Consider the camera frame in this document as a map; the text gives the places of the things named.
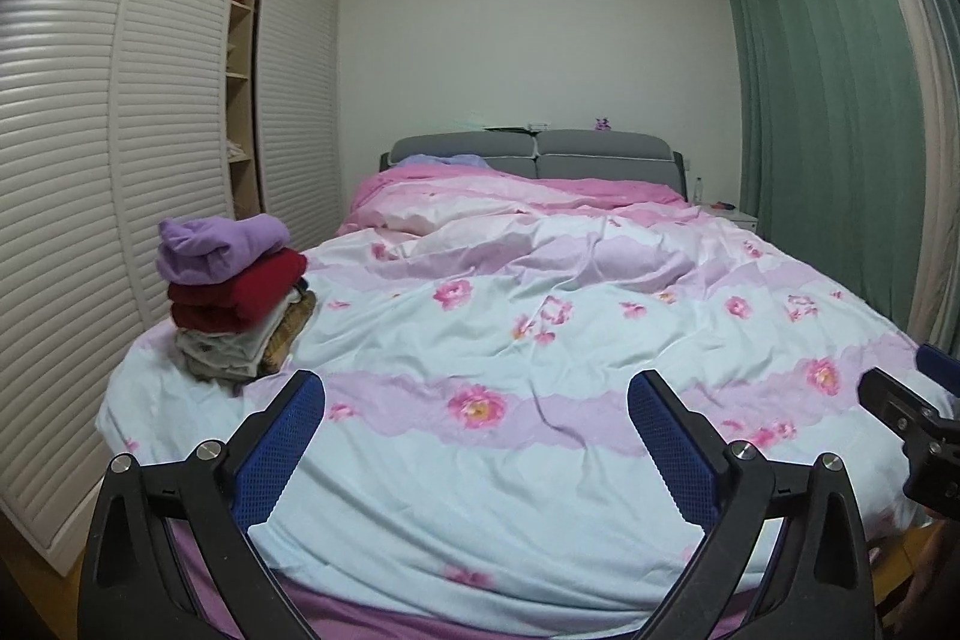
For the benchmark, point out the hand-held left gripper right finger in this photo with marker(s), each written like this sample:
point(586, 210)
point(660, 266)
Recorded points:
point(671, 452)

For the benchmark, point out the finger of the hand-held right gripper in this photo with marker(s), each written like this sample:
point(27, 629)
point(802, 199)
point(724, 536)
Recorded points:
point(941, 366)
point(896, 404)

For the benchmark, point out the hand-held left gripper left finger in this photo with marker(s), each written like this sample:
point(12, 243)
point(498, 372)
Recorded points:
point(281, 452)

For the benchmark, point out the purple sweatshirt with green print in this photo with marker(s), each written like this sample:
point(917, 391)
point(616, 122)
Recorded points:
point(217, 246)

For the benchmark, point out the brown folded garment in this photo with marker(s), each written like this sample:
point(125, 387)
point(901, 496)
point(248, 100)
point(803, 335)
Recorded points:
point(289, 329)

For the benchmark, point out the red folded garment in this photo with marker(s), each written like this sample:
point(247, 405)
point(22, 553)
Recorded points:
point(240, 299)

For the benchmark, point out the floral pink and white duvet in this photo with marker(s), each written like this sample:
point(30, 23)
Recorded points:
point(540, 325)

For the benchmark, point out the beige curtain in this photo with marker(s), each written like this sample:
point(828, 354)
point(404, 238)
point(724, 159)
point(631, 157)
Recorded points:
point(937, 160)

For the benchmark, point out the purple bed sheet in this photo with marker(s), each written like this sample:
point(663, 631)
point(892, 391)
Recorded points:
point(420, 621)

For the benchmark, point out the white nightstand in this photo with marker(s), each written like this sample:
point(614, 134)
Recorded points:
point(731, 214)

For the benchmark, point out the green curtain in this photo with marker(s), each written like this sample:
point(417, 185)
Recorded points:
point(817, 123)

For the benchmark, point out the grey padded bed headboard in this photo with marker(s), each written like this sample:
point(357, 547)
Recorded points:
point(585, 156)

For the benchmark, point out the lilac pillow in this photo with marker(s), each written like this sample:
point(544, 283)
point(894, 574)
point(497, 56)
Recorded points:
point(442, 161)

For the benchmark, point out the white louvered wardrobe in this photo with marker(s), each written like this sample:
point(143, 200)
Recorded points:
point(67, 160)

